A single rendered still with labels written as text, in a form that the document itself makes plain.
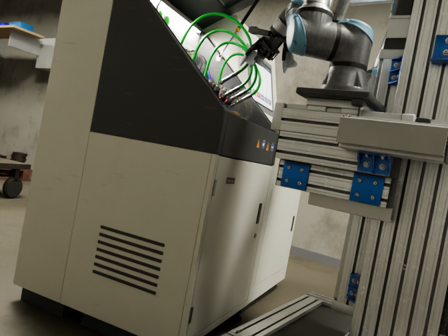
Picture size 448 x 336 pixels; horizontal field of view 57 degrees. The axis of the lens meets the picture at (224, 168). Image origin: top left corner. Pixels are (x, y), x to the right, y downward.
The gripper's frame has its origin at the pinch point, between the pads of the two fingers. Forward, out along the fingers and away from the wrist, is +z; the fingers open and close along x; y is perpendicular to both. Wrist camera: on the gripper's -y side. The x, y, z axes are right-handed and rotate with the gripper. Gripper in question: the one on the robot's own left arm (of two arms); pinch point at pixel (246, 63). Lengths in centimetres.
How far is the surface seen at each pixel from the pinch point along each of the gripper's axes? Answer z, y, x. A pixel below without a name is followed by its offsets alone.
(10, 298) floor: 124, 25, -75
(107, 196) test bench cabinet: 57, 20, -55
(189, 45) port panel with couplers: 24.8, -40.4, 14.1
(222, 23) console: 11, -44, 32
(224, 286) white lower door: 60, 72, -23
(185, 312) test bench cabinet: 53, 74, -54
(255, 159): 23.5, 35.0, -1.7
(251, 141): 15.8, 30.6, -9.4
